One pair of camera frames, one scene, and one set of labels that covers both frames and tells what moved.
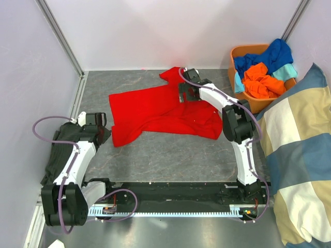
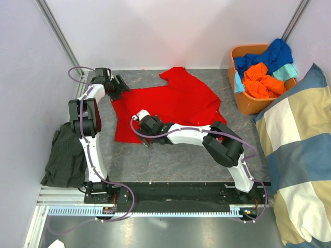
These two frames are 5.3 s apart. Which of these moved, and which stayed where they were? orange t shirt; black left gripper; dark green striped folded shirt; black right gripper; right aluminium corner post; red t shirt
Moved: black right gripper; black left gripper
Stayed: dark green striped folded shirt; red t shirt; right aluminium corner post; orange t shirt
